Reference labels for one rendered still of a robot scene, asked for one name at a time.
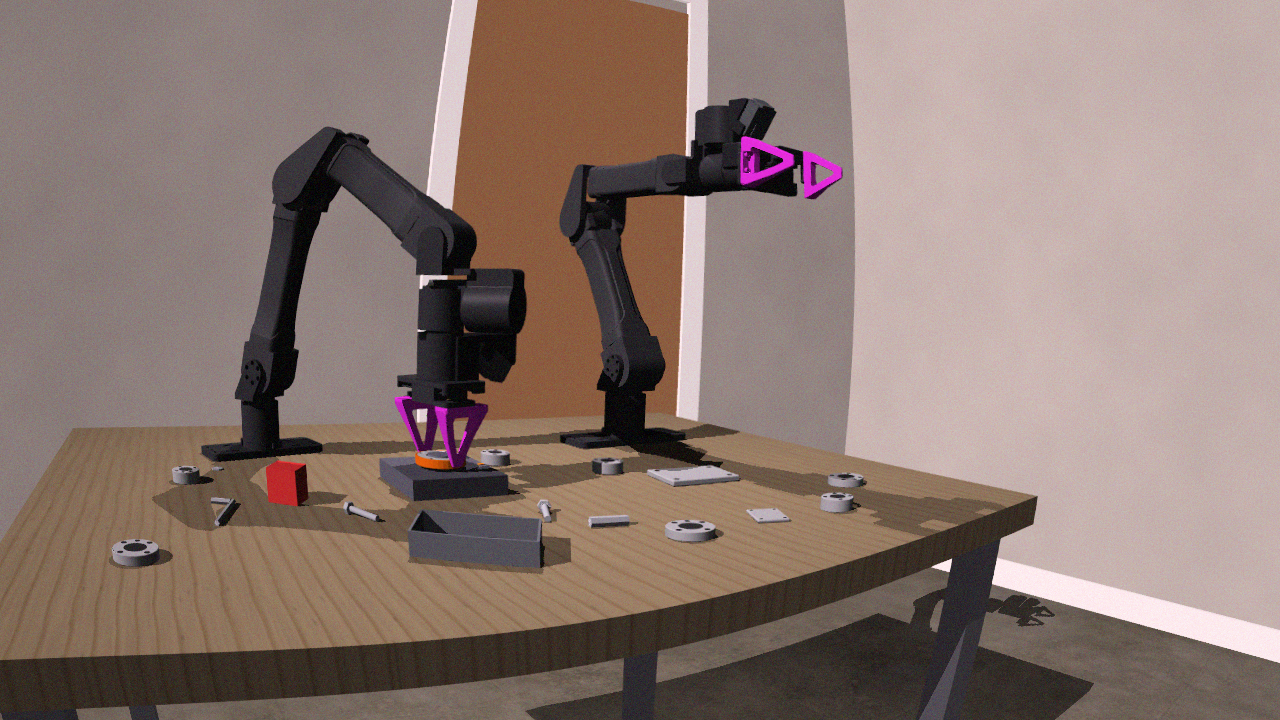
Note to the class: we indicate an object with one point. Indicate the red cube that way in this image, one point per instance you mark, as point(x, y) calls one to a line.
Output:
point(287, 483)

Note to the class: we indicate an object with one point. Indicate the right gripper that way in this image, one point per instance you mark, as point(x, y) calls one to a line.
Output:
point(435, 383)

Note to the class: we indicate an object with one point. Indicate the white flange with orange rim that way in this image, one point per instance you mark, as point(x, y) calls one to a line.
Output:
point(423, 460)

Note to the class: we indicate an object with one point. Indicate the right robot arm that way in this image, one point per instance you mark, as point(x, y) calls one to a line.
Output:
point(491, 301)

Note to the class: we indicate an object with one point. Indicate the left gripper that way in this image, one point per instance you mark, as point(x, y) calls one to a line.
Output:
point(753, 157)

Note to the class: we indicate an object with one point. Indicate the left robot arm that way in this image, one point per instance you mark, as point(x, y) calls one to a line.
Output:
point(632, 358)

